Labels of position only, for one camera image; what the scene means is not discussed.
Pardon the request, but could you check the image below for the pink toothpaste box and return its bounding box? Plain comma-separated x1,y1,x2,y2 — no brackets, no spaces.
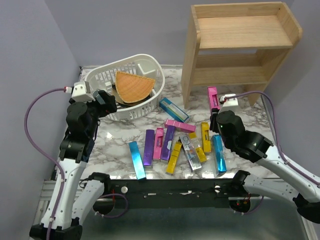
153,127,164,161
207,86,220,111
164,119,196,134

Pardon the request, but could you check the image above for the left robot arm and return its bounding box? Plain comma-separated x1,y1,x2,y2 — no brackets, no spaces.
29,90,117,240

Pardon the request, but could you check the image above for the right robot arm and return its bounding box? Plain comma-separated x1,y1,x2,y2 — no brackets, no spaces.
210,110,320,224

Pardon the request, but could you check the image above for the wooden two-tier shelf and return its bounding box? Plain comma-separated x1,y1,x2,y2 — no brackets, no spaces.
181,1,303,106

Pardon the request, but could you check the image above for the yellow toothpaste box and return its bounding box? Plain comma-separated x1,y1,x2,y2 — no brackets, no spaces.
166,140,182,175
189,132,207,163
201,122,212,153

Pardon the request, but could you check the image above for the silver toothpaste box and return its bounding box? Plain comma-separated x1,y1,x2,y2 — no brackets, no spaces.
179,133,202,172

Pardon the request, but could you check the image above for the white plastic basket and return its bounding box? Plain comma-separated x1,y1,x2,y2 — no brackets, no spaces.
83,53,165,122

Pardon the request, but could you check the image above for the metallic blue toothpaste box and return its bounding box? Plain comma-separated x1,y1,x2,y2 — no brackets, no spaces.
211,134,227,173
128,141,146,180

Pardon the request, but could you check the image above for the purple toothpaste box with cloud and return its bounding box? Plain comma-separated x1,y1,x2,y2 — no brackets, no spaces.
160,125,176,162

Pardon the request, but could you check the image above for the blue green toothpaste box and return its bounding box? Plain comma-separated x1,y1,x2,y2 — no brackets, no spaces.
159,97,190,123

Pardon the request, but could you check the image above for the black base bar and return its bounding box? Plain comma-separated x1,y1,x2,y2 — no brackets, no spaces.
109,178,248,209

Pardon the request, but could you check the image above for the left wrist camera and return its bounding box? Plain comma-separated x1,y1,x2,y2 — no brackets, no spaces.
64,81,95,103

